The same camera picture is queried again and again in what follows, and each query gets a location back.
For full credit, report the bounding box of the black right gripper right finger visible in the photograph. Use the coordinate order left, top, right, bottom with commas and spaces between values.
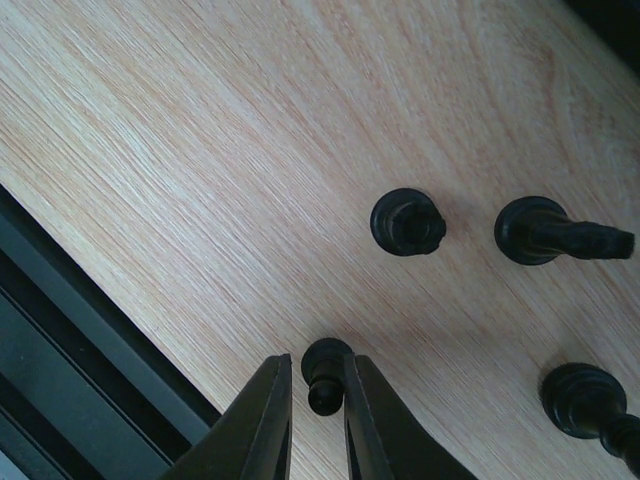
344, 354, 475, 480

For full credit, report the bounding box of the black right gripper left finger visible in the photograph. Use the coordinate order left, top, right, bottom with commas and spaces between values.
162, 354, 292, 480

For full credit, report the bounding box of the black chess piece front row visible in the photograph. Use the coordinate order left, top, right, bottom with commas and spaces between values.
539, 362, 639, 476

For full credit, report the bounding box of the black chess piece lying left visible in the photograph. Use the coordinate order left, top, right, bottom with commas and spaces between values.
494, 196, 635, 266

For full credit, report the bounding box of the black and silver chessboard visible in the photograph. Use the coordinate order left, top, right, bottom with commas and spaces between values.
565, 0, 639, 76

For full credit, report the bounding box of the black aluminium front rail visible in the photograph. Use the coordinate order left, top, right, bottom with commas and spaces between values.
1, 192, 220, 479

